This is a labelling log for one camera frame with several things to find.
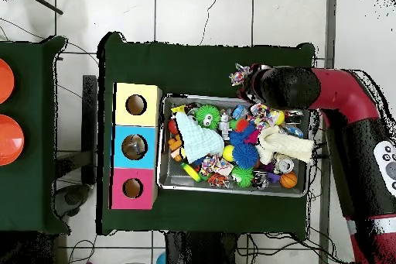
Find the mint green waffle cloth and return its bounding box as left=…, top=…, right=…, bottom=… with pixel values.
left=175, top=110, right=226, bottom=163

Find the orange striped tiger toy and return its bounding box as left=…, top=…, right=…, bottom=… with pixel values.
left=207, top=173, right=231, bottom=189

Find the cream waffle cloth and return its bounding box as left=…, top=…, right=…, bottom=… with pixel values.
left=254, top=125, right=316, bottom=166

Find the wooden box with three holes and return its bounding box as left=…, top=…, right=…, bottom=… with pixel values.
left=110, top=82, right=163, bottom=211

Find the green fuzzy toy with eyes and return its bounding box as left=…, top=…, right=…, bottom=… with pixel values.
left=195, top=104, right=223, bottom=130

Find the red ball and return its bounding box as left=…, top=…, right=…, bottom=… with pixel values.
left=167, top=118, right=180, bottom=136

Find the grey robot toy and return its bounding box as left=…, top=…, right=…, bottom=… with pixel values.
left=217, top=110, right=233, bottom=141

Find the orange plastic building block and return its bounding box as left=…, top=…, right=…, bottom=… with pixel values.
left=166, top=135, right=186, bottom=163

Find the yellow cheese wedge toy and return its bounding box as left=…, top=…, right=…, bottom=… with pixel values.
left=171, top=104, right=186, bottom=118

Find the blue spiky ball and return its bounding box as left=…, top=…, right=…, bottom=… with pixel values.
left=228, top=129, right=262, bottom=171

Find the crushed silver can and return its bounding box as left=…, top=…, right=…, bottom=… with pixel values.
left=275, top=156, right=297, bottom=175

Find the small orange basketball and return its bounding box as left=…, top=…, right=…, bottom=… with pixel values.
left=279, top=171, right=299, bottom=190

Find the side table with green cloth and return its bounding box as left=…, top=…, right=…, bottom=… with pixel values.
left=0, top=36, right=69, bottom=235

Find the orange bowl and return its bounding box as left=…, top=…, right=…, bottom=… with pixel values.
left=0, top=115, right=25, bottom=167
left=0, top=58, right=15, bottom=105

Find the black rod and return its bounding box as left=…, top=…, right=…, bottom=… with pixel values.
left=17, top=0, right=64, bottom=15

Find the wire mesh bin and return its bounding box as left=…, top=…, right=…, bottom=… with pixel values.
left=157, top=94, right=312, bottom=198

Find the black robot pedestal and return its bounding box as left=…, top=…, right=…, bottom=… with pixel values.
left=164, top=231, right=241, bottom=264

